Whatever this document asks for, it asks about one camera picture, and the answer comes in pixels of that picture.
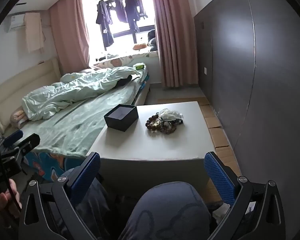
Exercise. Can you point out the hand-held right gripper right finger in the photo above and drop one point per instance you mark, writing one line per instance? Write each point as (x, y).
(218, 177)

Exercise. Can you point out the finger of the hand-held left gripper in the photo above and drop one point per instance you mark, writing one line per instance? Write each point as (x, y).
(30, 141)
(13, 135)

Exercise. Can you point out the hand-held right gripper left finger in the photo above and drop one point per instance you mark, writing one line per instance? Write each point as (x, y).
(86, 177)

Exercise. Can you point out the black box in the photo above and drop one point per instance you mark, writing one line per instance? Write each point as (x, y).
(125, 123)

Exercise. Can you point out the person's left hand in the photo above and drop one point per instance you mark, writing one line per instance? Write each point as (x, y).
(1, 202)

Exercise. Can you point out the patterned pillow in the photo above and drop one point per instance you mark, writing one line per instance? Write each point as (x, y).
(18, 117)

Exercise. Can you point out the blue cartoon printed sheet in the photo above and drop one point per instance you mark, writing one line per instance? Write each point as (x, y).
(47, 165)

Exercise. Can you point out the bed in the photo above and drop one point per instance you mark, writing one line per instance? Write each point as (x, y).
(65, 130)

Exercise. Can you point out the light green bedsheet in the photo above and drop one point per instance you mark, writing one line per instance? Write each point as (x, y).
(72, 132)

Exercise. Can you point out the flattened cardboard sheets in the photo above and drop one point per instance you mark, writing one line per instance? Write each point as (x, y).
(215, 130)

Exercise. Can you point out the cream padded headboard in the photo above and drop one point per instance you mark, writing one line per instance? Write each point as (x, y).
(20, 80)

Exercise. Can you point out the person's right leg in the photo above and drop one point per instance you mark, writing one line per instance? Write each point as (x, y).
(170, 210)

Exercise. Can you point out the white square table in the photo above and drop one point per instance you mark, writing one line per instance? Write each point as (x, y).
(145, 145)

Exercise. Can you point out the light green quilt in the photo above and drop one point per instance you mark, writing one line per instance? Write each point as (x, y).
(85, 85)

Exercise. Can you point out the clear plastic bag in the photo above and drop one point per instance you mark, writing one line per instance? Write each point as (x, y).
(168, 115)

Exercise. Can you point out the black cloth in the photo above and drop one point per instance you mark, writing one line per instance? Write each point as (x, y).
(125, 81)

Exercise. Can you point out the cream hanging towel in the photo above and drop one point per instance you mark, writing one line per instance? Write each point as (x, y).
(34, 32)

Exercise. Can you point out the white air conditioner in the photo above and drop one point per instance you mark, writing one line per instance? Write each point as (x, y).
(16, 22)

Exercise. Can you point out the pink curtain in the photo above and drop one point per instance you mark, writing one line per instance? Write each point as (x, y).
(70, 30)
(172, 35)

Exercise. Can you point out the floral printed quilt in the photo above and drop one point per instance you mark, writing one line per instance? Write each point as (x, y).
(120, 60)

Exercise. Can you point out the small green packet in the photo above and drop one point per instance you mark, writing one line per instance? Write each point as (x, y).
(140, 67)

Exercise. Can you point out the dark hanging garment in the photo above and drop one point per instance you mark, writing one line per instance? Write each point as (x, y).
(105, 22)
(132, 12)
(120, 10)
(142, 5)

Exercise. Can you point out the orange soft item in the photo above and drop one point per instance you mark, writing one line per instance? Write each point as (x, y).
(139, 46)

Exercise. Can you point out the dark bag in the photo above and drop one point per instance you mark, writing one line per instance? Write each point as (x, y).
(152, 41)

